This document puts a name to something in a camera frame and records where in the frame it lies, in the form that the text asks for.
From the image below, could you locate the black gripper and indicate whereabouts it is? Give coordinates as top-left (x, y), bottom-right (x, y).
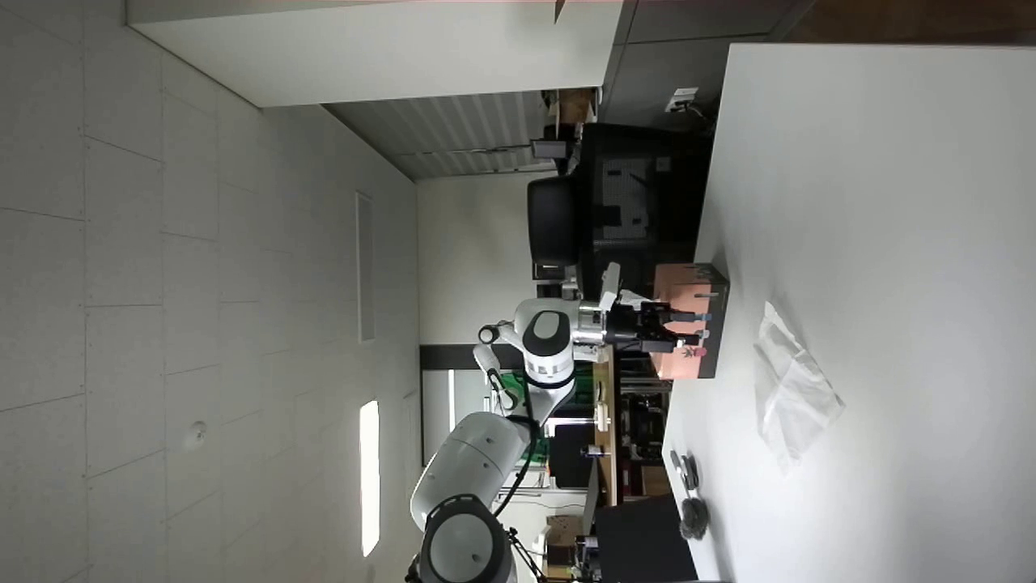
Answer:
top-left (599, 293), bottom-right (716, 348)

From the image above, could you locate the dark round object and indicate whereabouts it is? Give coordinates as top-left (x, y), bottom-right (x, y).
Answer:
top-left (678, 491), bottom-right (716, 543)

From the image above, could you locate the white tissue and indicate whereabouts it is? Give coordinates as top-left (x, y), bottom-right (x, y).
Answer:
top-left (752, 299), bottom-right (848, 469)

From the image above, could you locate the black box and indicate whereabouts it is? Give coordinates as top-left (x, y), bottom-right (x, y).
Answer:
top-left (591, 491), bottom-right (699, 583)

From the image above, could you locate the small grey object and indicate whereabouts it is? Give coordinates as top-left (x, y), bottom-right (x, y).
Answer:
top-left (668, 447), bottom-right (702, 491)

